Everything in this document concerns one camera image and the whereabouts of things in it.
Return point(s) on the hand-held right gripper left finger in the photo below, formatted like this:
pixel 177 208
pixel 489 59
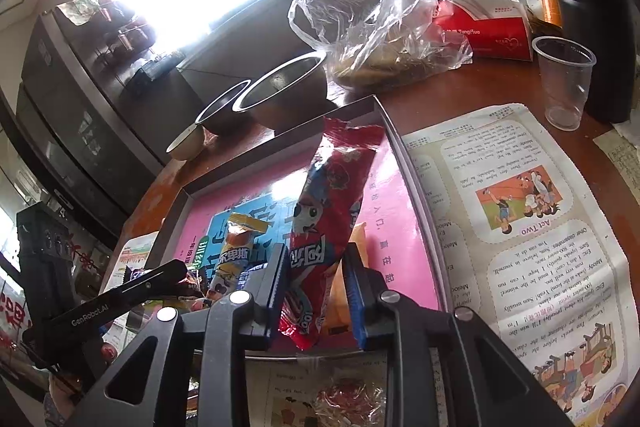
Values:
pixel 274 292

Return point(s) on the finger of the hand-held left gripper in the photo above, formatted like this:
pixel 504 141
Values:
pixel 160 274

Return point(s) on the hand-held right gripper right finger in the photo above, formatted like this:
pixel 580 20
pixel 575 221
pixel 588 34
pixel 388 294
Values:
pixel 356 302

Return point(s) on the yellow orange snack packet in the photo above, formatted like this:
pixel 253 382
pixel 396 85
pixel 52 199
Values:
pixel 227 267

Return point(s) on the shallow cardboard box pink bottom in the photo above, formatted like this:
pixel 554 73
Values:
pixel 395 217

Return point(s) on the red cartoon snack packet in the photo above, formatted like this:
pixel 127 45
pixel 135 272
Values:
pixel 325 207

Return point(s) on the person's left hand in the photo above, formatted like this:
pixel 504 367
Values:
pixel 62 402

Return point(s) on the dark brown snack packet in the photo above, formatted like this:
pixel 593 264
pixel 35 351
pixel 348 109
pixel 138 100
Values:
pixel 192 289

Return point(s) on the clear packet red contents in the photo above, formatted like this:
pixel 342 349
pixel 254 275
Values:
pixel 350 402

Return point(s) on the small ceramic bowl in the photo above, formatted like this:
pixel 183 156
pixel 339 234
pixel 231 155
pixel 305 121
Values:
pixel 187 147

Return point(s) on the small metal bowl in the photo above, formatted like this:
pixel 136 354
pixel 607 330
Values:
pixel 222 117

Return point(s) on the colourful printed newspaper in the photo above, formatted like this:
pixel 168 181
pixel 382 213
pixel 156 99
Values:
pixel 525 257

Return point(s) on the large metal bowl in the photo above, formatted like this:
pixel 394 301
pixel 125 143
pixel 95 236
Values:
pixel 290 97

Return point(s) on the small dark box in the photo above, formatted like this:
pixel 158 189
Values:
pixel 150 74

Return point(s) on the clear plastic bag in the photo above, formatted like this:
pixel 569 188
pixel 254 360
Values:
pixel 380 37

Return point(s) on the red tissue box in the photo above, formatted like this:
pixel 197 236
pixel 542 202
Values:
pixel 485 32

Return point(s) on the handwritten paper sheet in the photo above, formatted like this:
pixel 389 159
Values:
pixel 622 157

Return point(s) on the clear plastic cup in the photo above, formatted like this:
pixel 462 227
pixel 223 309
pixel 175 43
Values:
pixel 565 82

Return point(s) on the white medicine bottle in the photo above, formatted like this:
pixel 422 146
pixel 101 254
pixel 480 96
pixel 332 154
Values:
pixel 533 2

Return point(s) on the orange medicine bottle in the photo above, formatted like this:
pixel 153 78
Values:
pixel 550 4

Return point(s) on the black thermos flask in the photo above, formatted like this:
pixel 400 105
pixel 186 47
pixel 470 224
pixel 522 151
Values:
pixel 600 7

